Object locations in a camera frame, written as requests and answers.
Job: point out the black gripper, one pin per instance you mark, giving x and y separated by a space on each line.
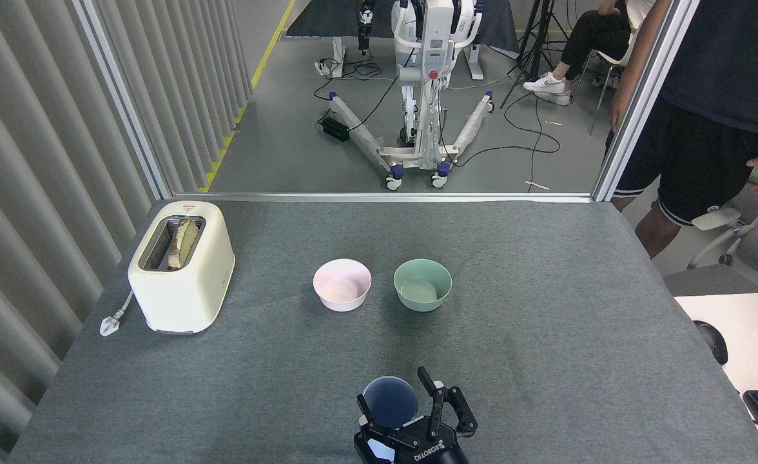
424 454

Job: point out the blue cup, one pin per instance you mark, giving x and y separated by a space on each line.
388 403

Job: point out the black background robot arm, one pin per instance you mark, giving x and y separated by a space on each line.
365 19

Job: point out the person's right forearm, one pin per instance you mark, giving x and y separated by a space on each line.
633 58

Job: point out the person's right hand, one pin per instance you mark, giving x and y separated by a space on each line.
619 113

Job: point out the green bowl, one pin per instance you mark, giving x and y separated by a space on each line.
422 291

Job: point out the pink bowl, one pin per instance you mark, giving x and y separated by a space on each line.
342 291

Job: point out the cream two-slot toaster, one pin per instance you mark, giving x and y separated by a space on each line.
185 296

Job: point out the white strip on floor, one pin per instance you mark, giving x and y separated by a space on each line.
537 185

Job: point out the toasted bread slice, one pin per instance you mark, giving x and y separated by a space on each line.
184 243

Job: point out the black power strip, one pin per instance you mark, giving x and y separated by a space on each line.
336 129

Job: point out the black computer mouse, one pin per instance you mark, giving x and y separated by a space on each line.
714 341

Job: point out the white toaster power plug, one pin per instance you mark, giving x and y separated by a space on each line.
109 324

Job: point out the white desk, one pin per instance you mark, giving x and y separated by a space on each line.
753 328

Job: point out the white power strip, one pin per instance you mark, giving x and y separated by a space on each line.
324 67

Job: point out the white stand on wheels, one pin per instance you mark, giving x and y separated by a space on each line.
434 38

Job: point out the black tripod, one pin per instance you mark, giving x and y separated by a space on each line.
534 38

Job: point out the dark background table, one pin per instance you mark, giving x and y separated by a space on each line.
321 19

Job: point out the white chair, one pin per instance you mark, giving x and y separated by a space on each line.
614 59

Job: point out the seated person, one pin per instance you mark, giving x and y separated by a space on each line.
585 32

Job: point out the standing person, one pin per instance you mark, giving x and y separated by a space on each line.
727 64

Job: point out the silver frame rail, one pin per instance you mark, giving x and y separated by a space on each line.
385 198

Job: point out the silver frame post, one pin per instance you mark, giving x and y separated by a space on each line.
646 96
125 96

